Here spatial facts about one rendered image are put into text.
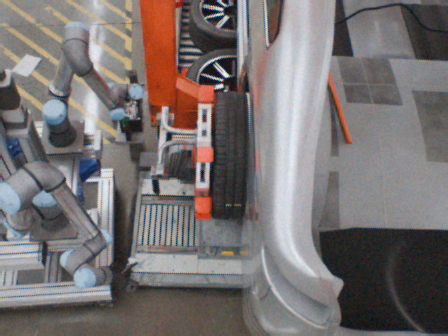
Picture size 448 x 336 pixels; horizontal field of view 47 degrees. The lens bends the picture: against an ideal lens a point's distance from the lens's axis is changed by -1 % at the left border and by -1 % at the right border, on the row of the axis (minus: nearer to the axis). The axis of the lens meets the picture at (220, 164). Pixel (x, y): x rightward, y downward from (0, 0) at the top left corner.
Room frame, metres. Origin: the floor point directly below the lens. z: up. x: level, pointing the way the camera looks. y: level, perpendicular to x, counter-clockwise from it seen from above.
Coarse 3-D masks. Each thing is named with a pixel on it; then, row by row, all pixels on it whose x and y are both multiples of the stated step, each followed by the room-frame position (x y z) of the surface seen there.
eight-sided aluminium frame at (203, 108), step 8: (200, 104) 1.66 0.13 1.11; (208, 104) 1.67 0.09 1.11; (200, 112) 1.60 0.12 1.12; (208, 112) 1.61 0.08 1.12; (200, 120) 1.55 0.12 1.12; (208, 120) 1.56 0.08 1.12; (200, 128) 1.50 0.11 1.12; (208, 128) 1.51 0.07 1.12; (200, 136) 1.46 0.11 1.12; (208, 136) 1.46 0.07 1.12; (200, 144) 1.42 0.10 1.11; (208, 144) 1.42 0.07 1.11; (208, 168) 1.34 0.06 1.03; (208, 176) 1.32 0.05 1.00; (200, 184) 1.29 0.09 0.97; (208, 184) 1.29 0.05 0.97; (200, 192) 1.46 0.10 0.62; (208, 192) 1.28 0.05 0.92
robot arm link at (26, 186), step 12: (24, 168) 0.99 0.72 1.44; (12, 180) 0.94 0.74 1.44; (24, 180) 0.94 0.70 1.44; (36, 180) 0.96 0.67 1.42; (0, 192) 0.88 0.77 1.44; (12, 192) 0.89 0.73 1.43; (24, 192) 0.91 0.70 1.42; (36, 192) 0.93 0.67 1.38; (0, 204) 0.88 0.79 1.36; (12, 204) 0.86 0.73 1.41; (24, 204) 0.89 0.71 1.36; (12, 216) 0.93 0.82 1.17; (24, 216) 0.94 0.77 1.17; (36, 216) 1.02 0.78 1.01; (12, 228) 0.94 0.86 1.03; (24, 228) 0.94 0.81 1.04
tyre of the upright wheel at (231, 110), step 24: (216, 96) 1.71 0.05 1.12; (240, 96) 1.71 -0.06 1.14; (216, 120) 1.52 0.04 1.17; (240, 120) 1.53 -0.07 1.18; (216, 144) 1.41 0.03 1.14; (240, 144) 1.41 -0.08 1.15; (216, 168) 1.32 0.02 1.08; (240, 168) 1.32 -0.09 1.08; (216, 192) 1.25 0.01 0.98; (240, 192) 1.26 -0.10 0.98; (216, 216) 1.23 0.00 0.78; (240, 216) 1.24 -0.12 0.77
